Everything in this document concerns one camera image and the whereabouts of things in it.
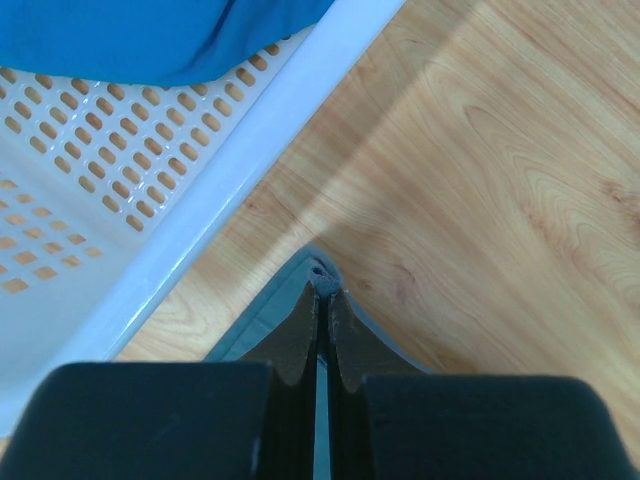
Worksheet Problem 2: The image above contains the white plastic laundry basket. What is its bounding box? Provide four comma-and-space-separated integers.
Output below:
1, 1, 400, 436

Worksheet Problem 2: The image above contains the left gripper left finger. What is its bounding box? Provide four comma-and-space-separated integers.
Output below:
1, 285, 318, 479

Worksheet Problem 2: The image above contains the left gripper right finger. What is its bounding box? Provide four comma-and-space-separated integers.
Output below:
327, 293, 636, 479

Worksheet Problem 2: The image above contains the grey-blue t-shirt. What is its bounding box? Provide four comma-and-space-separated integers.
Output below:
204, 243, 434, 480

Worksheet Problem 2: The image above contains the teal blue t-shirt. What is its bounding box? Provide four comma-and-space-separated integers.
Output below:
1, 0, 331, 87

